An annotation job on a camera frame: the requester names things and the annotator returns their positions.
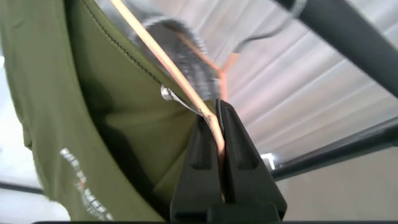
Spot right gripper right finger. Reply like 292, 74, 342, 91
215, 98, 289, 222

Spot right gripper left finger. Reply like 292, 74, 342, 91
169, 114, 225, 222

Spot pink clothes hanger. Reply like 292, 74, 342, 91
108, 0, 226, 203
176, 0, 308, 102

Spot pale grey shorts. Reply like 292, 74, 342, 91
96, 0, 222, 102

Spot green garment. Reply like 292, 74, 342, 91
0, 0, 218, 222

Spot black clothes rack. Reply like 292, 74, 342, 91
269, 0, 398, 182

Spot black cable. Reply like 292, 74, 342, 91
0, 181, 45, 196

